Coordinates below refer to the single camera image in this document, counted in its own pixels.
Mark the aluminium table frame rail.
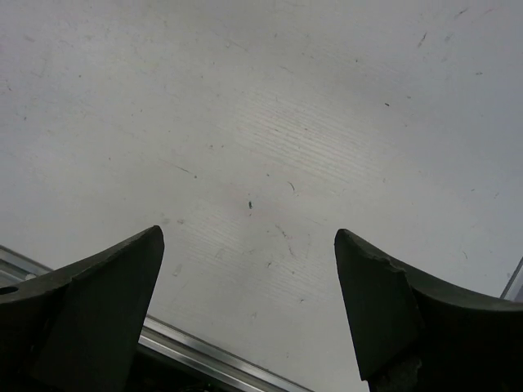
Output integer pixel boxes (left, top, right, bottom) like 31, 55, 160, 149
1, 248, 299, 391

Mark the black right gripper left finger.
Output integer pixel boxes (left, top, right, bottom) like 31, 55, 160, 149
1, 225, 164, 391

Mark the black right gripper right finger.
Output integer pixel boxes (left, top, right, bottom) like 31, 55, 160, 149
334, 229, 522, 391

